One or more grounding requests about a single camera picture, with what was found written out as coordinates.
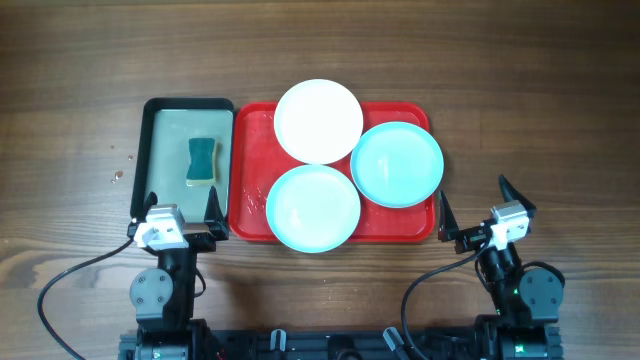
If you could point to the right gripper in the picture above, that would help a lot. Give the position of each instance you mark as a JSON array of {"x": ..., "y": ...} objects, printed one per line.
[{"x": 469, "y": 239}]

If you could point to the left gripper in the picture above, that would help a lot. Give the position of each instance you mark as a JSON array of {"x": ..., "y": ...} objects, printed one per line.
[{"x": 215, "y": 229}]

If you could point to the green yellow sponge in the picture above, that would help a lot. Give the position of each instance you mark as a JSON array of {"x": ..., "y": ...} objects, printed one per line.
[{"x": 202, "y": 166}]

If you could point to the light blue front plate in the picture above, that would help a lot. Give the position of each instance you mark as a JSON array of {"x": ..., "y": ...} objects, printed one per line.
[{"x": 313, "y": 208}]

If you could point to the light blue plate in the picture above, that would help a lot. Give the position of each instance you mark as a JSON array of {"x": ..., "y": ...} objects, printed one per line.
[
  {"x": 397, "y": 164},
  {"x": 313, "y": 208}
]

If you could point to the white round plate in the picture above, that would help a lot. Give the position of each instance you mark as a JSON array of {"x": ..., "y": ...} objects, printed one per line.
[{"x": 318, "y": 121}]

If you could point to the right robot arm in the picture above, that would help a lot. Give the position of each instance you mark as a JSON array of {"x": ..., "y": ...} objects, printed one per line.
[{"x": 526, "y": 296}]

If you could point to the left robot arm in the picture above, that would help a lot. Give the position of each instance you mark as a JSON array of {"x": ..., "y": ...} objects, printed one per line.
[{"x": 164, "y": 296}]

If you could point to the black water tray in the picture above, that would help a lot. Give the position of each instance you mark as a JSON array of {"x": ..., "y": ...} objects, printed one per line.
[{"x": 164, "y": 155}]

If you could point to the red plastic tray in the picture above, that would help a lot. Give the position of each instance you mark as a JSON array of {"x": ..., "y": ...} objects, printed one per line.
[{"x": 258, "y": 161}]

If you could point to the light blue right plate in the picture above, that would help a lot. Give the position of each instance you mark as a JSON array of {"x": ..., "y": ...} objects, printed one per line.
[{"x": 397, "y": 164}]

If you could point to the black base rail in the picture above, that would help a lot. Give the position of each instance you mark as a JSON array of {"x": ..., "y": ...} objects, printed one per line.
[{"x": 435, "y": 343}]

